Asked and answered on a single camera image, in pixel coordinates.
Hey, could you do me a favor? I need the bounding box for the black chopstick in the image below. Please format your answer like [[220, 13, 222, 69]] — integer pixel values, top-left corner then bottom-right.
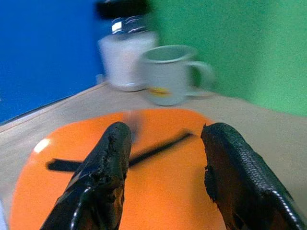
[[129, 132, 194, 167]]

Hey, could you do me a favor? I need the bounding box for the white bottle with black cap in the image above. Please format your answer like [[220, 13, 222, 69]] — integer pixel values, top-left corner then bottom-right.
[[95, 0, 160, 92]]

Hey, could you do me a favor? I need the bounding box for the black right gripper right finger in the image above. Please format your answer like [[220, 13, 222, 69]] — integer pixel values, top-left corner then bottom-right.
[[201, 122, 307, 230]]

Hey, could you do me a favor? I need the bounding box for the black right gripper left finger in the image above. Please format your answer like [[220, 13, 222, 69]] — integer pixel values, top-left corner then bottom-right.
[[40, 121, 132, 230]]

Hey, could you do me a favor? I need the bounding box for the white mug with yellow print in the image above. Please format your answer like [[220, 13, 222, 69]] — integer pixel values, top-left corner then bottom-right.
[[141, 45, 215, 107]]

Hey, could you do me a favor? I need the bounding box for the orange round plate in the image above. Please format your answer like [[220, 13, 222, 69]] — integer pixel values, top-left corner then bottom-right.
[[11, 109, 227, 230]]

